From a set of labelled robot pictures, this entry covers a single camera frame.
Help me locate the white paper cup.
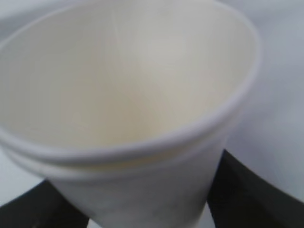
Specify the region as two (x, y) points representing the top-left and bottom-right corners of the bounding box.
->
(0, 0), (261, 228)

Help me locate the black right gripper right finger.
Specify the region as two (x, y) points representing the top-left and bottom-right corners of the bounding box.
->
(207, 151), (304, 228)

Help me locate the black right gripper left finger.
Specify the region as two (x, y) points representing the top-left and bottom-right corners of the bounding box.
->
(0, 181), (89, 228)

